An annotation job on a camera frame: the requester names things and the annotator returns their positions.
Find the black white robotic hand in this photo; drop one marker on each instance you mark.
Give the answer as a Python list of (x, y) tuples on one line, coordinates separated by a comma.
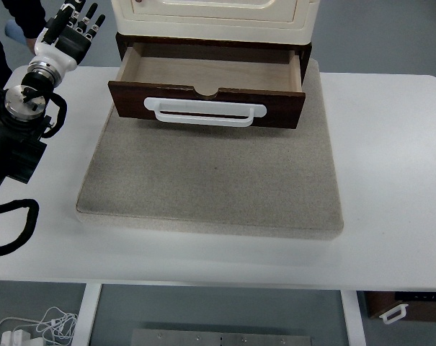
[(68, 35)]

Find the dark wooden drawer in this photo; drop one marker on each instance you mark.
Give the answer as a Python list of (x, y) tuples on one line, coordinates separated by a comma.
[(242, 75)]

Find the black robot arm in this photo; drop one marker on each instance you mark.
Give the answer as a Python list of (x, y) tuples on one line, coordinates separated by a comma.
[(29, 112)]

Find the dark wooden cabinet base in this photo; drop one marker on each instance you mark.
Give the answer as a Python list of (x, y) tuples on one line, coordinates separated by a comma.
[(303, 51)]

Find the cream upper cabinet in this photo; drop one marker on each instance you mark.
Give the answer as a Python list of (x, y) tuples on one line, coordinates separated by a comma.
[(277, 22)]

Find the person in dark clothing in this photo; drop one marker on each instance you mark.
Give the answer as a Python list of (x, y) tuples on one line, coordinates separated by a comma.
[(27, 22)]

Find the beige square cushion pad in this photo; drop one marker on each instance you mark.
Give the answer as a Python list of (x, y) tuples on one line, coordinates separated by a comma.
[(254, 181)]

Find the white table leg left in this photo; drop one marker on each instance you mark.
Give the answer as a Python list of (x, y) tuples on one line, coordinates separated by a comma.
[(87, 314)]

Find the white table leg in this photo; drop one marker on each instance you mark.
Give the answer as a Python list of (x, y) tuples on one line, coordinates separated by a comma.
[(87, 314), (353, 319)]

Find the white power adapter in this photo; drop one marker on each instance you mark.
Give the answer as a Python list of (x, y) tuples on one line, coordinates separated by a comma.
[(15, 338)]

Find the white table leg right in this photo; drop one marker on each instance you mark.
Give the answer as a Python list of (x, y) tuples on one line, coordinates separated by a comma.
[(353, 319)]

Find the brown wooden box on floor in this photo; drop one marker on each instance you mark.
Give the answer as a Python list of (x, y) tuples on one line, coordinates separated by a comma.
[(422, 305)]

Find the white drawer handle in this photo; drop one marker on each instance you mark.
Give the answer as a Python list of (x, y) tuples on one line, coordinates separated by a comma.
[(199, 112)]

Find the white handle on box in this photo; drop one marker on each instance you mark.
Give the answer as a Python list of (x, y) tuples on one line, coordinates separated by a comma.
[(394, 314)]

